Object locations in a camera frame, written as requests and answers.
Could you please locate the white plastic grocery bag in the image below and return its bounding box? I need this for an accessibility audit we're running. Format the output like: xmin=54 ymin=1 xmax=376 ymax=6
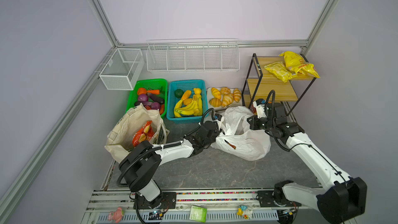
xmin=211 ymin=106 xmax=271 ymax=161

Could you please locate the red snack bag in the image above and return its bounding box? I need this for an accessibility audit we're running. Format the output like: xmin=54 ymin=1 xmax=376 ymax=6
xmin=132 ymin=120 xmax=154 ymax=147

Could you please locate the cream canvas tote bag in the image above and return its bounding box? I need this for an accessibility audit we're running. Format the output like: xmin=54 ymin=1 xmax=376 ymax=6
xmin=105 ymin=105 xmax=170 ymax=163

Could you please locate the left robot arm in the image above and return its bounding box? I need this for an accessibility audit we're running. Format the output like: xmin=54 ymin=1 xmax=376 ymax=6
xmin=117 ymin=108 xmax=223 ymax=209

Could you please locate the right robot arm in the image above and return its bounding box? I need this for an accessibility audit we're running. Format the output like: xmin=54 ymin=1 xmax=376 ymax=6
xmin=247 ymin=90 xmax=368 ymax=224

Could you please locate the banana bunch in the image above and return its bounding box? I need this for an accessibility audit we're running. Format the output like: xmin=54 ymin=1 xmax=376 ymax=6
xmin=174 ymin=94 xmax=203 ymax=118

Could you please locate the black wooden shelf rack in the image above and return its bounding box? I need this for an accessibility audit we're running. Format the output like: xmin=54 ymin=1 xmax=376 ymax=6
xmin=241 ymin=54 xmax=316 ymax=118

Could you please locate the croissant front left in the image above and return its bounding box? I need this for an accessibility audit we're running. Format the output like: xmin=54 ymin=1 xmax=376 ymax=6
xmin=209 ymin=97 xmax=222 ymax=107

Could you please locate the croissant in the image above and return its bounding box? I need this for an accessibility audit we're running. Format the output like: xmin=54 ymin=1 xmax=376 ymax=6
xmin=211 ymin=88 xmax=222 ymax=100
xmin=233 ymin=88 xmax=241 ymax=102
xmin=220 ymin=87 xmax=231 ymax=95
xmin=209 ymin=97 xmax=222 ymax=107
xmin=222 ymin=93 xmax=234 ymax=107

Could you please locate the teal plastic basket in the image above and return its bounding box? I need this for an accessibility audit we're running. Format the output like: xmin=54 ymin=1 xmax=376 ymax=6
xmin=166 ymin=79 xmax=208 ymax=124

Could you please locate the white bread tray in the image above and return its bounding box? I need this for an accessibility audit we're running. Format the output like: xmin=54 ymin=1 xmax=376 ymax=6
xmin=207 ymin=87 xmax=243 ymax=110

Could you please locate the croissant far right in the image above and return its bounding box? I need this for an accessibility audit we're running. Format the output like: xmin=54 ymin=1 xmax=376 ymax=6
xmin=233 ymin=88 xmax=241 ymax=102

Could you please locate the orange pear behind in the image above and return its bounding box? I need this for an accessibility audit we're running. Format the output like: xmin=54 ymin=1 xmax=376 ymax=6
xmin=181 ymin=90 xmax=192 ymax=101

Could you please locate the croissant far left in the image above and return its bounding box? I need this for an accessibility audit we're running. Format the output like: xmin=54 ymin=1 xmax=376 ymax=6
xmin=211 ymin=88 xmax=222 ymax=100

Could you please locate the croissant centre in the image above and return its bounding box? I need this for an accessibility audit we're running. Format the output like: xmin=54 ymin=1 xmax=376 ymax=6
xmin=222 ymin=93 xmax=234 ymax=107

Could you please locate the yellow lemon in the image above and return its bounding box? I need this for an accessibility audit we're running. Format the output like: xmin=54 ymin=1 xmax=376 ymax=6
xmin=193 ymin=88 xmax=202 ymax=94

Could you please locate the yellow chip bag left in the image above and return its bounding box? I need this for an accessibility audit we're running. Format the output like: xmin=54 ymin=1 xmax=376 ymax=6
xmin=264 ymin=61 xmax=296 ymax=83

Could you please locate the yellow chip bag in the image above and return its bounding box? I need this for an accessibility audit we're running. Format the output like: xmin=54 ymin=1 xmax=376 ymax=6
xmin=279 ymin=51 xmax=320 ymax=78
xmin=264 ymin=61 xmax=296 ymax=83

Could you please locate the green avocado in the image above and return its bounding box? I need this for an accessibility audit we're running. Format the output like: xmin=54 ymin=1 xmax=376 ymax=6
xmin=174 ymin=89 xmax=184 ymax=99

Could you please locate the croissant top middle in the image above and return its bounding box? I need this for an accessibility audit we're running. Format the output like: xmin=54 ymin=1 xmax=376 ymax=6
xmin=220 ymin=87 xmax=231 ymax=95

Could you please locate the yellow chip bag right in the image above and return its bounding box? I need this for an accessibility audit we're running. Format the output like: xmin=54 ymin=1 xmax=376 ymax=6
xmin=279 ymin=51 xmax=320 ymax=78

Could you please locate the dark purple eggplant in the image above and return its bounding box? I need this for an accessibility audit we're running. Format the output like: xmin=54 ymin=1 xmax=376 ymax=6
xmin=147 ymin=93 xmax=165 ymax=105

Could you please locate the orange carrot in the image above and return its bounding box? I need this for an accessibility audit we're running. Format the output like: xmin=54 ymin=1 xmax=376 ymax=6
xmin=147 ymin=90 xmax=161 ymax=95

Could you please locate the purple eggplant front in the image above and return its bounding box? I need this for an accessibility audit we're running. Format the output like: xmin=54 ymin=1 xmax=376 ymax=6
xmin=134 ymin=101 xmax=152 ymax=107

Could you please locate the green plastic basket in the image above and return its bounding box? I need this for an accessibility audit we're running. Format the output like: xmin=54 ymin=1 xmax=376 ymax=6
xmin=125 ymin=79 xmax=169 ymax=119

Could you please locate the purple onion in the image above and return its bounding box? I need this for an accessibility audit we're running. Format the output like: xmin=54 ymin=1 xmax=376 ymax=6
xmin=137 ymin=94 xmax=148 ymax=102

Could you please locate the green small box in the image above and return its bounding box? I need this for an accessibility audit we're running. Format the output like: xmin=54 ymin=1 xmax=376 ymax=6
xmin=189 ymin=205 xmax=207 ymax=223

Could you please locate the orange red tomato back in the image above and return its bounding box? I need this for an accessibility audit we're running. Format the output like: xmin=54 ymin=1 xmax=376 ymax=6
xmin=137 ymin=88 xmax=147 ymax=95

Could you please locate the yellow toy figure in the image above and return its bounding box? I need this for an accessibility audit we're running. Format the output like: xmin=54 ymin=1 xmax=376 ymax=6
xmin=236 ymin=205 xmax=253 ymax=219

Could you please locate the small white mesh basket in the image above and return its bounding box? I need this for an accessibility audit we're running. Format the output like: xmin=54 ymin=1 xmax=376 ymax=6
xmin=99 ymin=48 xmax=145 ymax=91

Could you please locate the pink toy figure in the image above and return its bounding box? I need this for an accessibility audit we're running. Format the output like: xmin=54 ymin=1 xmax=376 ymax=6
xmin=108 ymin=207 xmax=124 ymax=224

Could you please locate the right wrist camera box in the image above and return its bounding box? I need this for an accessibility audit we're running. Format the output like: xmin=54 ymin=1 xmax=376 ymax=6
xmin=253 ymin=99 xmax=267 ymax=118

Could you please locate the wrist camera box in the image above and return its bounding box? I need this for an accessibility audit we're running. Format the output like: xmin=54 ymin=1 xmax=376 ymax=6
xmin=212 ymin=113 xmax=223 ymax=122
xmin=253 ymin=99 xmax=267 ymax=118

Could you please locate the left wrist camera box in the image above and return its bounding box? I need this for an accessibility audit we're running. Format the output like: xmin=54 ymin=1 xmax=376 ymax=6
xmin=212 ymin=113 xmax=223 ymax=122

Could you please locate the long white wire basket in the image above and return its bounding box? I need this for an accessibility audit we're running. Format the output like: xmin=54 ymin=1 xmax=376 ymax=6
xmin=146 ymin=38 xmax=240 ymax=73

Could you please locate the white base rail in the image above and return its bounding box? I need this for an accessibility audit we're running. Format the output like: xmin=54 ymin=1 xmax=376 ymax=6
xmin=81 ymin=187 xmax=352 ymax=224

